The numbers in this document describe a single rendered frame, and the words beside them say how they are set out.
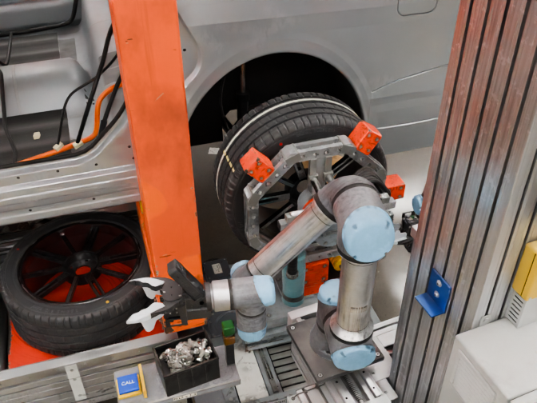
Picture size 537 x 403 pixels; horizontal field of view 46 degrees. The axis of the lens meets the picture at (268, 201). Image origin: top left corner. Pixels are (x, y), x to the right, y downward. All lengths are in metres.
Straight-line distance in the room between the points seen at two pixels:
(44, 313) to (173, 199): 0.85
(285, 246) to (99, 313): 1.13
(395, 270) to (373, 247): 1.97
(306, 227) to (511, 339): 0.53
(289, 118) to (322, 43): 0.35
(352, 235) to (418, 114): 1.50
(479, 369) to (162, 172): 1.04
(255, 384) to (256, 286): 1.30
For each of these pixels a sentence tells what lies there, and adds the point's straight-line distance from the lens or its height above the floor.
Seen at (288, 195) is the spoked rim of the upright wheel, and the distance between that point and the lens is 2.43.
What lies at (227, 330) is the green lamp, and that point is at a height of 0.65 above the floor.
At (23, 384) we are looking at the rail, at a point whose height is 0.34.
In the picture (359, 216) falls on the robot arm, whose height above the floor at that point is 1.46.
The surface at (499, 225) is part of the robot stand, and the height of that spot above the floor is 1.53.
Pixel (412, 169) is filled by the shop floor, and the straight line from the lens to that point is 4.13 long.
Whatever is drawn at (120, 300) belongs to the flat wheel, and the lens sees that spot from 2.58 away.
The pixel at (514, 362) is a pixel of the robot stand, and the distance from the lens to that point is 1.51.
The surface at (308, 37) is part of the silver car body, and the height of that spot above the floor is 1.36.
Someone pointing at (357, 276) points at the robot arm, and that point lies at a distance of 1.53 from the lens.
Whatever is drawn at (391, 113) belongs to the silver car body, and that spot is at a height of 0.97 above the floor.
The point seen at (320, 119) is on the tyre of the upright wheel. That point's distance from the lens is 2.28.
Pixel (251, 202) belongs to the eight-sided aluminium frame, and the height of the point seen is 0.94.
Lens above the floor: 2.36
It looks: 39 degrees down
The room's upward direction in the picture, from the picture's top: straight up
